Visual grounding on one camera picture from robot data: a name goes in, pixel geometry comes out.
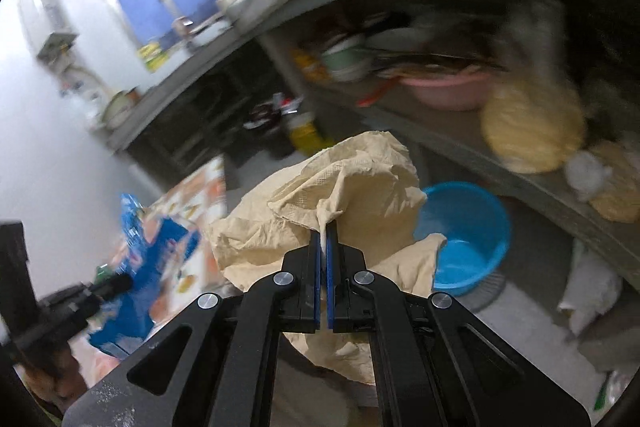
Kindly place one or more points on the dark metal rack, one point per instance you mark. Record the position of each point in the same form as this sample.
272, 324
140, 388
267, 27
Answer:
200, 117

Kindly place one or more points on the pink plastic basin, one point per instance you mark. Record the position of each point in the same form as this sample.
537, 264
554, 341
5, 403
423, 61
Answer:
445, 92

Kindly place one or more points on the white plastic bag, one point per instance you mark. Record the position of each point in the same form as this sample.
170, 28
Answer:
590, 174

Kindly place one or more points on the large yellow plastic bag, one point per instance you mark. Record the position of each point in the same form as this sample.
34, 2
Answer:
530, 127

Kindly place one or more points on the yellow plastic jug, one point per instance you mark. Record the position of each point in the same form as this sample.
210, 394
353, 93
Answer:
310, 134

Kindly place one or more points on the yellow-green package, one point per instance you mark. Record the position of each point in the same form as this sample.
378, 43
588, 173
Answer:
154, 57

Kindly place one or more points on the blue plastic basin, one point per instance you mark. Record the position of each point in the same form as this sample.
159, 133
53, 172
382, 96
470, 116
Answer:
475, 247

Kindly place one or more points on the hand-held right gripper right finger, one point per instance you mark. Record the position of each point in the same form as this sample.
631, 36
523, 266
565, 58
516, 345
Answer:
330, 287

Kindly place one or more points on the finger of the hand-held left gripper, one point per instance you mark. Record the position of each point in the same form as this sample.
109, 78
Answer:
112, 288

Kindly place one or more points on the white round pan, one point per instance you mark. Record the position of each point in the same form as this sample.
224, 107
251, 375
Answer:
117, 109

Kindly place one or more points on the small yellow plastic bag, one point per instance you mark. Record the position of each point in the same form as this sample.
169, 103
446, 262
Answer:
620, 192

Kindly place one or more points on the blue printed plastic packet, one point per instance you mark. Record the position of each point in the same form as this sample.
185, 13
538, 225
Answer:
150, 257

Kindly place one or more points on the beige woven sack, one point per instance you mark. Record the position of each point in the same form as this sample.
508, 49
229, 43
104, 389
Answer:
350, 187

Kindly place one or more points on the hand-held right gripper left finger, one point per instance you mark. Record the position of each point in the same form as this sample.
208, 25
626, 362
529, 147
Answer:
316, 287

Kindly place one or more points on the white sack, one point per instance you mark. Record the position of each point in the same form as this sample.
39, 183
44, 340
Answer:
590, 287

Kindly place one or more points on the concrete shelf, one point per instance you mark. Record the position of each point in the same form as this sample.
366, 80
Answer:
450, 142

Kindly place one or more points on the green and white bowl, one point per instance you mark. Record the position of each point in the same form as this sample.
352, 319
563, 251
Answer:
345, 62

